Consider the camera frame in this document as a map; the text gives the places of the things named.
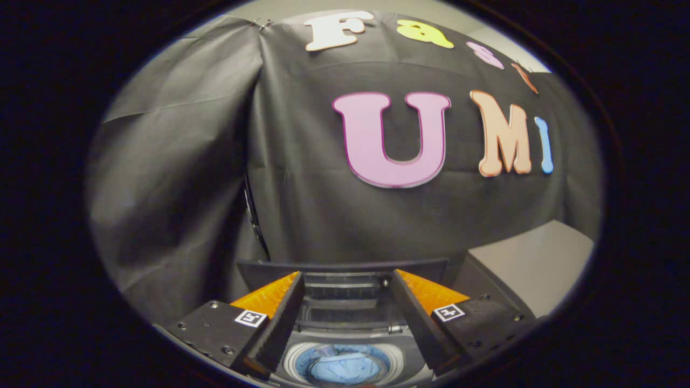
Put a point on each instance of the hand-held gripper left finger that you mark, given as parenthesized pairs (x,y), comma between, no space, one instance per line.
(280,328)

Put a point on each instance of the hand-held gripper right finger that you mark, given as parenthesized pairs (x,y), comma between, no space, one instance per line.
(418,323)

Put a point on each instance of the light blue shirt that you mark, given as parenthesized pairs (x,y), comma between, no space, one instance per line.
(342,367)

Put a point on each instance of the black backdrop cloth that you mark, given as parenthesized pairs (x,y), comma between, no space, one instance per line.
(178,178)

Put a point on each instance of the beige cabinet with grey top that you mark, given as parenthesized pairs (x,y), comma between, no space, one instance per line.
(533,258)

